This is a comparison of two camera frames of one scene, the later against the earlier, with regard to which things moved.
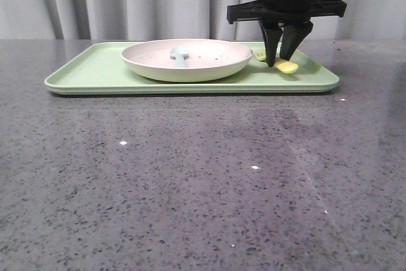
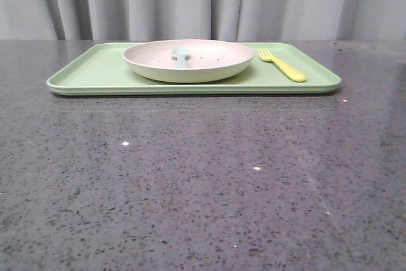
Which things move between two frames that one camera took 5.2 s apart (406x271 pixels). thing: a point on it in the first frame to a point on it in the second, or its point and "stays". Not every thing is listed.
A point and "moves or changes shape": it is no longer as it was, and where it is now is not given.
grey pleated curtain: [182, 3] stays
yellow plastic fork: [285, 66] moves or changes shape
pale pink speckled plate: [208, 59] stays
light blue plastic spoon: [179, 53] stays
